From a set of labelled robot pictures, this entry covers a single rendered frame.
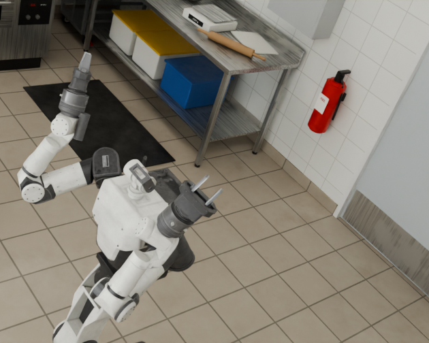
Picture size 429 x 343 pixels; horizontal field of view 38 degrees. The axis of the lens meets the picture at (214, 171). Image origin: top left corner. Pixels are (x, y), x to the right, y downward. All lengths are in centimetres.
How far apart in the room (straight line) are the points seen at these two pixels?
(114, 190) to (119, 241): 18
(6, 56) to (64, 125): 325
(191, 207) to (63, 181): 68
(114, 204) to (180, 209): 44
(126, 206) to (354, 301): 246
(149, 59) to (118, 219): 332
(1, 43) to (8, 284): 229
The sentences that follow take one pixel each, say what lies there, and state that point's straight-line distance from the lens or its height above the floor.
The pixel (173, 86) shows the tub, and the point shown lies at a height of 33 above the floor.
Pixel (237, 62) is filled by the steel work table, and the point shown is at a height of 88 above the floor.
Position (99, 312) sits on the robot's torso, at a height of 87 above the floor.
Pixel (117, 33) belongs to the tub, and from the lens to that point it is 572.
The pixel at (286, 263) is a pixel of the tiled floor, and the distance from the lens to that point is 429.
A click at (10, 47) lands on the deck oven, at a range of 535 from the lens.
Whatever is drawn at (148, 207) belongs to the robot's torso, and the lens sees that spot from 213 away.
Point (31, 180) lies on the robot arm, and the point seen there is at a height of 129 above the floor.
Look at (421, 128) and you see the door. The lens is 439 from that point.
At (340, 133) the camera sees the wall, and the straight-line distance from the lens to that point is 475.
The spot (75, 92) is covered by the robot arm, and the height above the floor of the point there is 160.
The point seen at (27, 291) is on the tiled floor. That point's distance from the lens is 363.
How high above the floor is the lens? 271
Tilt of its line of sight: 34 degrees down
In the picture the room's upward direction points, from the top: 20 degrees clockwise
